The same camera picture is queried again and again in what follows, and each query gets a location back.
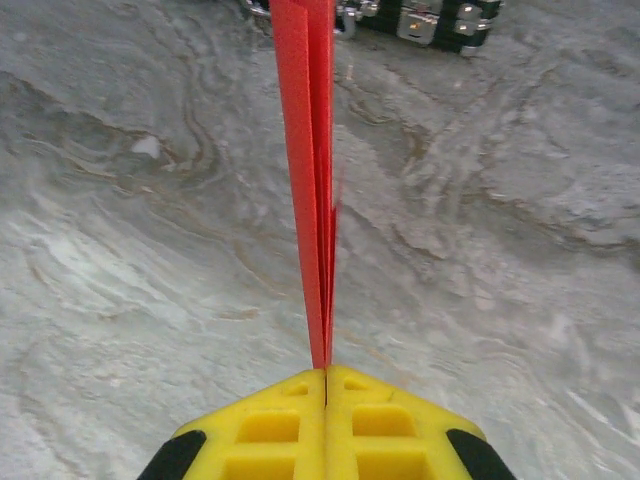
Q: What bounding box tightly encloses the red cloth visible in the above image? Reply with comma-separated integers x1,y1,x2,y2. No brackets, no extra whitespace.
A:
268,0,347,370

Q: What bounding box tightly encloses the black briefcase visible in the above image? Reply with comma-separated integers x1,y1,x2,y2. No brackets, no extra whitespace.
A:
242,0,505,57

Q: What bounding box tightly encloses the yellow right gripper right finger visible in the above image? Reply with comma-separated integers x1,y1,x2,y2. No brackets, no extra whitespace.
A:
326,364,516,480

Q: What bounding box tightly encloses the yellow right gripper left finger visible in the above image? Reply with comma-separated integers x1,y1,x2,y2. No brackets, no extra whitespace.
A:
137,367,328,480

